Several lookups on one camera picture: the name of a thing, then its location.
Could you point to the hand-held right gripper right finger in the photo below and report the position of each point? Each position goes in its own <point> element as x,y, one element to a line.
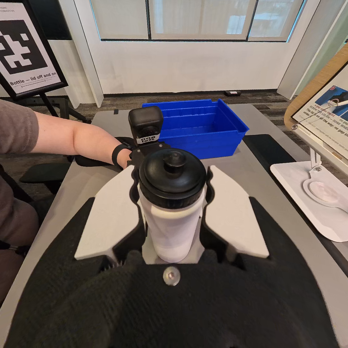
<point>233,217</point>

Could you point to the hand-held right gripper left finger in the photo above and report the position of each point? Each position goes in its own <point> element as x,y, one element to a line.
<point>108,217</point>

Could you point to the blue plastic bin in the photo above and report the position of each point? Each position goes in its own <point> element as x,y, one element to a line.
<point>204,130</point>

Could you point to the white plastic bottle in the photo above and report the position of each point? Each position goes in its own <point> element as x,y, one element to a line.
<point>171,231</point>

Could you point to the black bottle lid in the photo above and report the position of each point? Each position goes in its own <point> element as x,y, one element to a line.
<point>171,185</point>

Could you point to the person's left hand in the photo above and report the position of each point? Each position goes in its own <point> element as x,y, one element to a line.
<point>125,159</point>

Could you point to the black wristband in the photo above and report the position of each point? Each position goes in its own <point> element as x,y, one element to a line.
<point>115,155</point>

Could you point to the small black floor device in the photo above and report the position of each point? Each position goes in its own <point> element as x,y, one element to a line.
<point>232,93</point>

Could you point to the large window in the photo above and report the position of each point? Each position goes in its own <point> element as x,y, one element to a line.
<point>190,19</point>

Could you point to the person's brown grey shirt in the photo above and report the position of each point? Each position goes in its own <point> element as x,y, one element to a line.
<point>16,127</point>

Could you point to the framed marker poster easel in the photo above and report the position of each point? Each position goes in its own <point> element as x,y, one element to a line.
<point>27,40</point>

